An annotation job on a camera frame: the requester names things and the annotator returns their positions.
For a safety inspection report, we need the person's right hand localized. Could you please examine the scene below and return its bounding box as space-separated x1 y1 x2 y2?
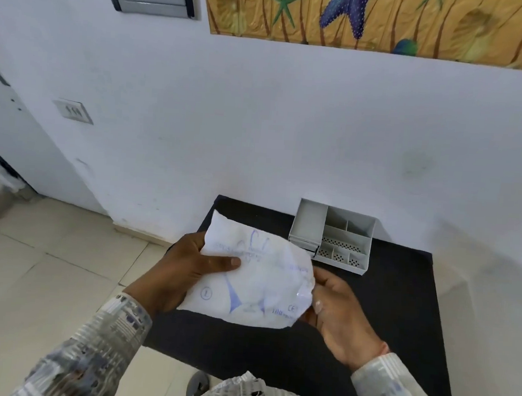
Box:
296 266 393 373

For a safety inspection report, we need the person's left hand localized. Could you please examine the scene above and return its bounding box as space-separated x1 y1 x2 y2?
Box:
121 227 244 325

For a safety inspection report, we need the white printed plastic packet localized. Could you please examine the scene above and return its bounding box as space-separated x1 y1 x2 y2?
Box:
176 207 319 332

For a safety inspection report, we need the person's left forearm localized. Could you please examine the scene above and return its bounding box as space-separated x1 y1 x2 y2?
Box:
10 285 155 396

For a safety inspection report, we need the person's right forearm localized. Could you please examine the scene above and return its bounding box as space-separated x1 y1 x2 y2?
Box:
349 350 446 396

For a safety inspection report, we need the grey compartment desk organizer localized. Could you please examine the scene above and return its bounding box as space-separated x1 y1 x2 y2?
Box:
286 197 378 275

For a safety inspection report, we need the dark shoe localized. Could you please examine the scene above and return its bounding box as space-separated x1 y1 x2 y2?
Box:
187 371 212 396

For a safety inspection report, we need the white door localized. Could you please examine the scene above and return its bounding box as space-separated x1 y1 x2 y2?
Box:
0 55 119 217

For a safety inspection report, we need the white wall switch plate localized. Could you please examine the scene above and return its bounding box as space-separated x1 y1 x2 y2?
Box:
52 98 95 126

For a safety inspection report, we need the starfish wall painting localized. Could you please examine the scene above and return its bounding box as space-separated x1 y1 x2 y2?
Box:
198 0 522 72

